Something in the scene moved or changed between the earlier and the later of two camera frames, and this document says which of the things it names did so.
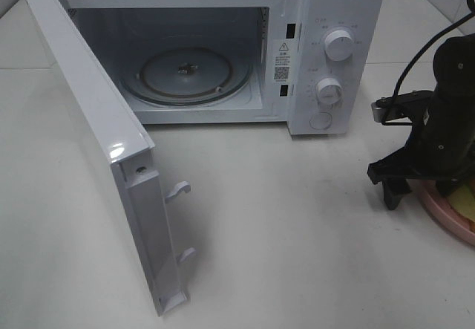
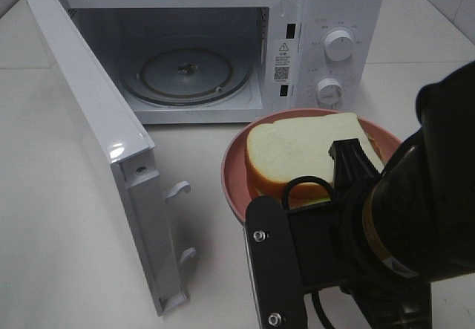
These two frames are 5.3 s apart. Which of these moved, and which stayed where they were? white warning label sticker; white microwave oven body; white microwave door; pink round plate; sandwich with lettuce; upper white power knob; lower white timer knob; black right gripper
Moved: black right gripper; pink round plate; sandwich with lettuce
Stayed: white microwave oven body; lower white timer knob; white microwave door; upper white power knob; white warning label sticker
